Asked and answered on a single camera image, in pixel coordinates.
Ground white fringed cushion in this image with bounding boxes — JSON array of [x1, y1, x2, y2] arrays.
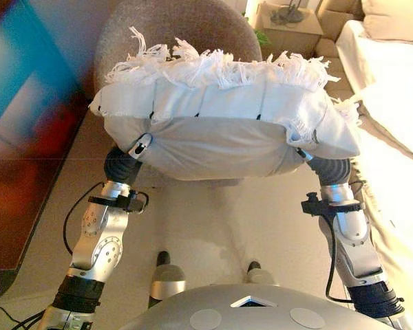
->
[[88, 26, 364, 182]]

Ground beige wooden nightstand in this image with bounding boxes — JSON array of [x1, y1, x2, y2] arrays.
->
[[255, 1, 325, 61]]

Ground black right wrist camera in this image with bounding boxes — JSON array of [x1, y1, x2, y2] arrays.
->
[[301, 192, 366, 218]]

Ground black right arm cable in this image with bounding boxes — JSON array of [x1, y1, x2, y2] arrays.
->
[[325, 214, 354, 304]]

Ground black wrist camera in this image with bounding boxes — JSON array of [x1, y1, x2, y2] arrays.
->
[[87, 190, 149, 213], [301, 192, 366, 218]]

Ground black floor cable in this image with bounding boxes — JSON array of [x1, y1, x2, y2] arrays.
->
[[0, 304, 49, 330]]

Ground cream pillow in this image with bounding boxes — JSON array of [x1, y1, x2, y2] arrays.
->
[[360, 0, 413, 47]]

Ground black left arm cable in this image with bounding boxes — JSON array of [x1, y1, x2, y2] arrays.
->
[[62, 181, 106, 257]]

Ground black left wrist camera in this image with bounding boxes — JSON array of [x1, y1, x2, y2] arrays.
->
[[87, 190, 149, 213]]

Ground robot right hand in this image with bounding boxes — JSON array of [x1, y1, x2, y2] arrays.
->
[[295, 146, 352, 189]]

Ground grey fabric tub armchair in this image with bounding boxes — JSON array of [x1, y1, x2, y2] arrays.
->
[[93, 0, 263, 188]]

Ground colourful glossy panel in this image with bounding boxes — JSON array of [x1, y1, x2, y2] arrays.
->
[[0, 0, 90, 305]]

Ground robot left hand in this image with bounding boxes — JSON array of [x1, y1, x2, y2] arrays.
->
[[104, 133, 153, 189]]

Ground silver robot right leg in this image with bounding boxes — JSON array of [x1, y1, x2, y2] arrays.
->
[[244, 260, 275, 285]]

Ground silver robot left leg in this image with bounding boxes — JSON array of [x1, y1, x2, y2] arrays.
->
[[147, 250, 187, 310]]

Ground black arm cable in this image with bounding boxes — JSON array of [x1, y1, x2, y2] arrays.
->
[[62, 181, 106, 257], [325, 214, 354, 304]]

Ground silver robot torso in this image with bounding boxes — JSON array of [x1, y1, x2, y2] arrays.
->
[[118, 283, 396, 330]]

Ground green plant leaves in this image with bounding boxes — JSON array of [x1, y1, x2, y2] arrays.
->
[[241, 12, 273, 47]]

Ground white bed sheet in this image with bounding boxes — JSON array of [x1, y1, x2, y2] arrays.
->
[[335, 19, 413, 162]]

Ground beige upholstered bed frame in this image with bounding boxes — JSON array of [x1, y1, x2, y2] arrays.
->
[[315, 0, 366, 100]]

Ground cream duvet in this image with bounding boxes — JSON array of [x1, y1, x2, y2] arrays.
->
[[343, 99, 413, 330]]

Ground silver robot leg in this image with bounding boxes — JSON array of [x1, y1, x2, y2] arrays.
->
[[147, 250, 187, 310], [244, 260, 275, 285]]

